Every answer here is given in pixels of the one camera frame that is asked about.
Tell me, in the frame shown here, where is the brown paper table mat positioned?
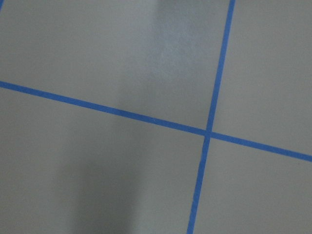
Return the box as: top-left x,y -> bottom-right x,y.
0,0 -> 312,234

